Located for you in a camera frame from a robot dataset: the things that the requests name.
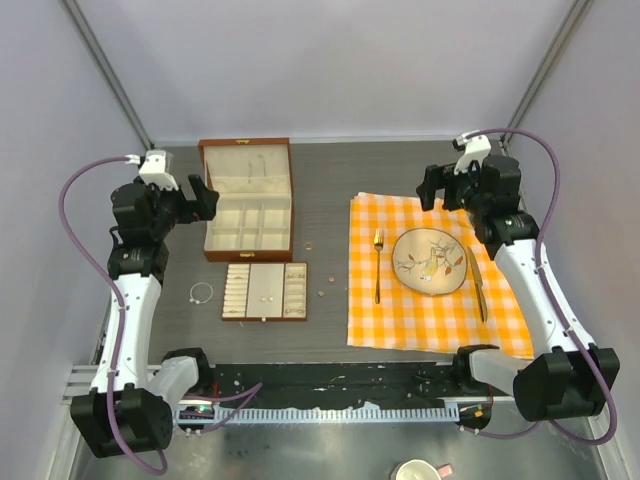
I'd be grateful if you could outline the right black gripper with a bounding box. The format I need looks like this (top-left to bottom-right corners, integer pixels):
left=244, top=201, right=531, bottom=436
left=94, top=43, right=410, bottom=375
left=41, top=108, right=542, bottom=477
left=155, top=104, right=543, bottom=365
left=417, top=157, right=490, bottom=217

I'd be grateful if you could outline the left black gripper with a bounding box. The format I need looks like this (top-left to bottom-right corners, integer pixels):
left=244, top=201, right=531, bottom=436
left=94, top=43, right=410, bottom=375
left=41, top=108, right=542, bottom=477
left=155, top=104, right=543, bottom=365
left=137, top=175, right=217, bottom=239

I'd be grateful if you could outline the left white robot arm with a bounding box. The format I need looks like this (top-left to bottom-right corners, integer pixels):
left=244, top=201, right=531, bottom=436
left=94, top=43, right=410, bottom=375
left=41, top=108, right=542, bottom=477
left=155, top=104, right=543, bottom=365
left=70, top=174, right=219, bottom=458

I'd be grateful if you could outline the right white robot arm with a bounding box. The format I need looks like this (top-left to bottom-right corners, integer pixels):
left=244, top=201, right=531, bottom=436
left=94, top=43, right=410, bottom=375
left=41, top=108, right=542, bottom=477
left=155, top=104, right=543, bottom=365
left=416, top=155, right=620, bottom=422

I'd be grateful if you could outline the brown jewelry box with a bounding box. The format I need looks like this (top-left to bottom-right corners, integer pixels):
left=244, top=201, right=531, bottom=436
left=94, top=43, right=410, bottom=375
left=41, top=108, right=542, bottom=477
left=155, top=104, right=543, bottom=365
left=198, top=138, right=294, bottom=262

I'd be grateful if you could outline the brown jewelry tray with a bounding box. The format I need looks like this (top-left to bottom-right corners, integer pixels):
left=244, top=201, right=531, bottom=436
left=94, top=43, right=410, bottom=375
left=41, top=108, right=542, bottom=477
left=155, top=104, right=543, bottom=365
left=221, top=262, right=309, bottom=323

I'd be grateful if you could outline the bird pattern plate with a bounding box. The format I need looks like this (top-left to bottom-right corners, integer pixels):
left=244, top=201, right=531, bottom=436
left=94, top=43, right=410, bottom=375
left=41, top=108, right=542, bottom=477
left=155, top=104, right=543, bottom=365
left=392, top=228, right=468, bottom=296

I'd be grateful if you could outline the gold fork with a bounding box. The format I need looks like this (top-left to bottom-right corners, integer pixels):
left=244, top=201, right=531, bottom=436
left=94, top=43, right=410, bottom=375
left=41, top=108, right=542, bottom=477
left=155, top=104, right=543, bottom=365
left=373, top=229, right=384, bottom=305

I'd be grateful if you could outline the gold knife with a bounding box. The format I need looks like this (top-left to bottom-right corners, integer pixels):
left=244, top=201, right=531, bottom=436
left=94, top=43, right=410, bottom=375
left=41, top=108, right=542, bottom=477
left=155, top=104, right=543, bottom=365
left=467, top=247, right=488, bottom=323

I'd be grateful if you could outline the yellow checkered cloth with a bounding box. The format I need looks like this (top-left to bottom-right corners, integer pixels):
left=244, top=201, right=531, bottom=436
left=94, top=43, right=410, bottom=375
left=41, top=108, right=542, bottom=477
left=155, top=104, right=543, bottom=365
left=347, top=192, right=533, bottom=358

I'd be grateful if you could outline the white pink mug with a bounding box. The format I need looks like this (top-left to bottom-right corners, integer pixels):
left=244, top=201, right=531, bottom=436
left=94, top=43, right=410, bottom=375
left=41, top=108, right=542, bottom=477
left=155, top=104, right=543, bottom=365
left=390, top=459, right=454, bottom=480

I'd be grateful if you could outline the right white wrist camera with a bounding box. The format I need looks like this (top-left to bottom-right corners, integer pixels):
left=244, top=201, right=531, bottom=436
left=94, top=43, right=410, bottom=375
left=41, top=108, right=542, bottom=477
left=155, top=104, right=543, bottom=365
left=452, top=131, right=491, bottom=175

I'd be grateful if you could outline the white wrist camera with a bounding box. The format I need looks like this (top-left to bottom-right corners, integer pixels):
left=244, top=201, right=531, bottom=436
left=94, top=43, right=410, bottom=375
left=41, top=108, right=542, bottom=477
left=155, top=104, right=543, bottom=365
left=452, top=131, right=491, bottom=175
left=125, top=149, right=179, bottom=191

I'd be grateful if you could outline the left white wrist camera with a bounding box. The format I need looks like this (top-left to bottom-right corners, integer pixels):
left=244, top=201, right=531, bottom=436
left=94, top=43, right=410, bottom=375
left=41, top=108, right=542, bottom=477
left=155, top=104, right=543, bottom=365
left=125, top=149, right=179, bottom=191

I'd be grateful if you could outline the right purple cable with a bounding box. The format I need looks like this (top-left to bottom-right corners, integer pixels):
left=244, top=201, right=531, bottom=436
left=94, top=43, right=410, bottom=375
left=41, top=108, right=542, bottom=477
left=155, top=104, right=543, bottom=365
left=469, top=128, right=620, bottom=445

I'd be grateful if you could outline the purple cable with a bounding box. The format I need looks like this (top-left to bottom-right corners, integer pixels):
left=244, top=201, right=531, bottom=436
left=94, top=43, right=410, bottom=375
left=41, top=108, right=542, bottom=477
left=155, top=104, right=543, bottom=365
left=58, top=155, right=169, bottom=475
left=469, top=128, right=620, bottom=445

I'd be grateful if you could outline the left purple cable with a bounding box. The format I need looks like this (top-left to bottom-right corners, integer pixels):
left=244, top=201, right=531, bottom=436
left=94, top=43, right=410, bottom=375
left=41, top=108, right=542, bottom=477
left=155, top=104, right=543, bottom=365
left=58, top=155, right=169, bottom=475

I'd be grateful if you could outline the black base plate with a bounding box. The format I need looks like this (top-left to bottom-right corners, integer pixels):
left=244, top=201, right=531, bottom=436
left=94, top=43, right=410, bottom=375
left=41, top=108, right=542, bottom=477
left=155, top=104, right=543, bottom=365
left=154, top=360, right=511, bottom=409

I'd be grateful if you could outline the white cable duct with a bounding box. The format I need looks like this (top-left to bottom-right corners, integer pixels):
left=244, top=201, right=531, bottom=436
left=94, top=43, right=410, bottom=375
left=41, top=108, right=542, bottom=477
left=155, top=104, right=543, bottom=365
left=172, top=403, right=460, bottom=425

